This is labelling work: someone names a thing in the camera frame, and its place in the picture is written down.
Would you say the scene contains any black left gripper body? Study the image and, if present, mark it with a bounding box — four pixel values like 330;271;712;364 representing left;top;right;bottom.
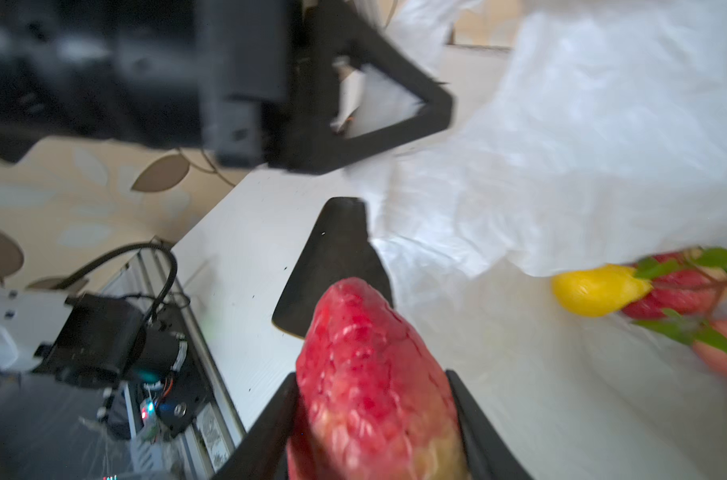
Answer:
0;1;298;168

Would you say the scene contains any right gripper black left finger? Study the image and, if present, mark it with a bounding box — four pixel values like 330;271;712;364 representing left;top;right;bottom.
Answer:
212;372;299;480

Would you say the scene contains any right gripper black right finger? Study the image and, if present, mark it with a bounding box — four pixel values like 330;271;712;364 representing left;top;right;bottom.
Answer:
445;370;531;480

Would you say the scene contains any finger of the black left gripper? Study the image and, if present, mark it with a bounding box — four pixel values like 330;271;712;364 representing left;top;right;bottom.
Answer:
279;1;453;175

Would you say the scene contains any large red fake strawberry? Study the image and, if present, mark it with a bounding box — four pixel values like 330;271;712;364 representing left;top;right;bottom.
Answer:
287;278;471;479

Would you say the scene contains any yellow lemon with leafy branch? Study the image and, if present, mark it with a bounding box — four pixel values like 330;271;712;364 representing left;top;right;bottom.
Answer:
551;247;727;354

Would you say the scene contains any white plastic bag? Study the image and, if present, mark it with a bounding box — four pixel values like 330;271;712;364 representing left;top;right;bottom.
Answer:
348;1;727;479

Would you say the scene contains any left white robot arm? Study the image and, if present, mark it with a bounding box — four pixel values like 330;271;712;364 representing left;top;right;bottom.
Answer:
0;1;453;433

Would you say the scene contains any long red fake fruit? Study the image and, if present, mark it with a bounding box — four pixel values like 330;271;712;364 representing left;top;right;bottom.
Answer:
621;267;727;320

